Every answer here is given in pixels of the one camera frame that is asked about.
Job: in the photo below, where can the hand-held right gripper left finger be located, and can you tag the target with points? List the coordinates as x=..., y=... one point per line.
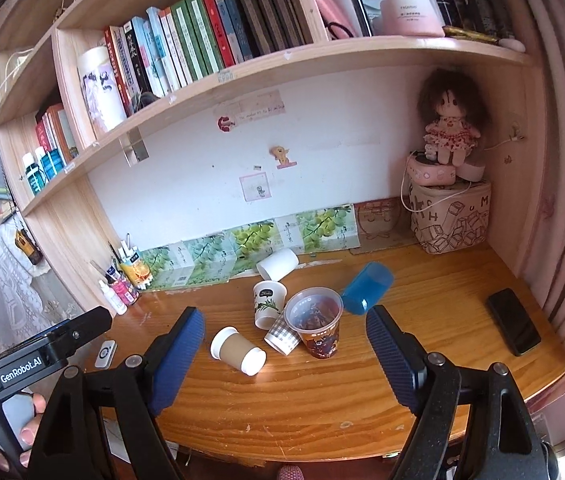
x=177, y=360

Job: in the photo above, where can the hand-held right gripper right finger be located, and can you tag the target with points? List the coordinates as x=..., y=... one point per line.
x=392, y=355

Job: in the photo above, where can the brown sleeved paper cup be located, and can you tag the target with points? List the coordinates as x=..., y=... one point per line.
x=236, y=350

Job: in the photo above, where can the blue plastic cup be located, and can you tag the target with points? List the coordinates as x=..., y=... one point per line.
x=366, y=287

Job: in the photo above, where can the clear plastic printed cup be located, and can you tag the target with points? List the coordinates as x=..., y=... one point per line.
x=318, y=332

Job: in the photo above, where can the white leaf print cup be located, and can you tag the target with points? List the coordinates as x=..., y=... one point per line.
x=267, y=305

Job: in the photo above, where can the plaid paper cup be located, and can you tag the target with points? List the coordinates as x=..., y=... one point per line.
x=282, y=336

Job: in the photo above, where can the plain white paper cup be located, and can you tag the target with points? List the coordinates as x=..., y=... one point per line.
x=280, y=262

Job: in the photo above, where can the person's left hand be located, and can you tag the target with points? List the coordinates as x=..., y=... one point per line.
x=29, y=437

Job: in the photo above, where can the small white remote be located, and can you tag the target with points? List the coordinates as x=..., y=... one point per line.
x=105, y=354

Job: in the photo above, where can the white lace cloth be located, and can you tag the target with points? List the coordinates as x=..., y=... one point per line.
x=17, y=290

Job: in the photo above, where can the small white squeeze bottle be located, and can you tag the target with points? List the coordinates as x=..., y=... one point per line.
x=114, y=300

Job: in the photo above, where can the pink label bottle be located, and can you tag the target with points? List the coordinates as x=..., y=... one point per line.
x=125, y=290

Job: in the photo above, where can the green grape tissue pack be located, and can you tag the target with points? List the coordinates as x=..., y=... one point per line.
x=207, y=255
x=255, y=242
x=165, y=265
x=325, y=227

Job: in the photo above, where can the amber hanging bottle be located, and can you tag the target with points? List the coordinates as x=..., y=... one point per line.
x=27, y=247

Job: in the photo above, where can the black smartphone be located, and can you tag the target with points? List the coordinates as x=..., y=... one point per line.
x=513, y=321

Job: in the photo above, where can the brown cartoon paper bag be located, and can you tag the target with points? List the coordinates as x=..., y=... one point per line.
x=382, y=222

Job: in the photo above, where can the white printed storage bag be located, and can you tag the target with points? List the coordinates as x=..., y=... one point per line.
x=450, y=220

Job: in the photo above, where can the pink round speaker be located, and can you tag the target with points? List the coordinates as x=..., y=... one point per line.
x=430, y=172

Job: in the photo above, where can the pink square sticker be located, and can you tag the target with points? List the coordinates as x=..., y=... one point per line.
x=255, y=186

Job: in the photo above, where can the teal bottle white cap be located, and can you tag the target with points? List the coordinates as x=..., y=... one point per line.
x=45, y=162
x=32, y=177

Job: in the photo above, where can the white round device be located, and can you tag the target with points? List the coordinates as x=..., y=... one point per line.
x=471, y=171

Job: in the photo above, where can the clear shelf clip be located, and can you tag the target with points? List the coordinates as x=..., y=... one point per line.
x=135, y=146

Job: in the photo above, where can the yellow pony sticker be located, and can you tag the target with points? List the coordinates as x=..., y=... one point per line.
x=282, y=156

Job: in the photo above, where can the small row of red books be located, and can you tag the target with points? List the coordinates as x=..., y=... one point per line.
x=55, y=132

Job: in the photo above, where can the brown haired rag doll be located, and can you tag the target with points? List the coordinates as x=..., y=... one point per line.
x=450, y=120

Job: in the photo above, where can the taped paper strip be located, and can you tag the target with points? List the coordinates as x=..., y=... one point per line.
x=257, y=107

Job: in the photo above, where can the white ink drawing paper roll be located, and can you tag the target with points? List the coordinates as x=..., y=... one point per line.
x=100, y=90

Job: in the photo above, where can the wooden bookshelf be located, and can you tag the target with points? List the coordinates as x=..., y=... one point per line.
x=312, y=55

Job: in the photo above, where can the row of colourful books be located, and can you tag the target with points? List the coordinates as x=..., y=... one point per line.
x=197, y=42

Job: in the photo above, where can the dark gold wrapper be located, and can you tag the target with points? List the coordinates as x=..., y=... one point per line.
x=469, y=34

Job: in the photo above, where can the small white oval object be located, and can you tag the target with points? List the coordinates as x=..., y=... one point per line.
x=512, y=45

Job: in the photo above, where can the pink cream jar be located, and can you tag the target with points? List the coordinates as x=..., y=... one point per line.
x=411, y=15

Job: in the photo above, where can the pink pouch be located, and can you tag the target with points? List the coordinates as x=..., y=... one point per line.
x=332, y=15

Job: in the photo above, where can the hanging key bunch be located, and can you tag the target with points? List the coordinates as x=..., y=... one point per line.
x=65, y=5

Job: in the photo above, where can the red wall sticker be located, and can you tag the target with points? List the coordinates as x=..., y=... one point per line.
x=224, y=123

